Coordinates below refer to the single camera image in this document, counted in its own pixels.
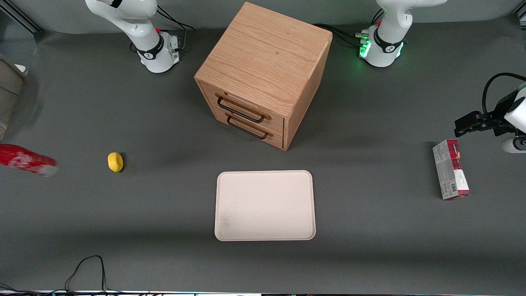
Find beige padded object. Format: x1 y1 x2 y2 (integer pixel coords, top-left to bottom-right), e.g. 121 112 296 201
0 58 28 140

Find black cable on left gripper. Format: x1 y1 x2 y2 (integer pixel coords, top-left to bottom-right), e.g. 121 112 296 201
482 73 526 120

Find black cables at arm base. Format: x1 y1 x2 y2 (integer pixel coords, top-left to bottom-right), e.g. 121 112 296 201
314 8 385 48
155 4 194 52

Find yellow lemon-shaped toy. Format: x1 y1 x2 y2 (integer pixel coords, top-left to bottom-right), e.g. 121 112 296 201
108 152 124 173

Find grey and red carton box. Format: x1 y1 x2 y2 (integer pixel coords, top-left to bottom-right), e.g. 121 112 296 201
432 139 471 201

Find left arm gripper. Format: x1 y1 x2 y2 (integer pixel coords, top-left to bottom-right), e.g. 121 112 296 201
454 83 526 138

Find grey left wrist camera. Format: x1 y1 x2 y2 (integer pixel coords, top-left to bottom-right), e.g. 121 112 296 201
501 136 526 154

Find black cables at left arm base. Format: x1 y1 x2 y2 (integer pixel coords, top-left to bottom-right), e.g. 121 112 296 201
314 8 385 48

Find white rectangular tray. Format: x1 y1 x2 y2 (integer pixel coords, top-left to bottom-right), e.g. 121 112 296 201
215 170 316 241

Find red coke bottle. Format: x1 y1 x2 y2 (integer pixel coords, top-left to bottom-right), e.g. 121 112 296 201
0 144 58 177

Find black upper drawer handle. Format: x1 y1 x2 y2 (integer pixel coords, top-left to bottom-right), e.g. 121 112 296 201
217 95 265 123

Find black cable loop on table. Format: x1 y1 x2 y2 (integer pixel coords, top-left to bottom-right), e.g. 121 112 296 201
64 255 124 295

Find wooden drawer cabinet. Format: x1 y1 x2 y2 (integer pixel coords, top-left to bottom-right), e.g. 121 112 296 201
194 2 333 151

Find black drawer handle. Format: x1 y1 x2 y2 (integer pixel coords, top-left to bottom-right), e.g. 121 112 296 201
226 115 268 140
217 95 265 123

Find black cables at right arm base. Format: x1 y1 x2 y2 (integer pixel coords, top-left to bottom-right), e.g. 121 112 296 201
155 4 194 52

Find black lower drawer handle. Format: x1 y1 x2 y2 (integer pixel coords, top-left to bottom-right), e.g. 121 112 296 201
226 115 268 140

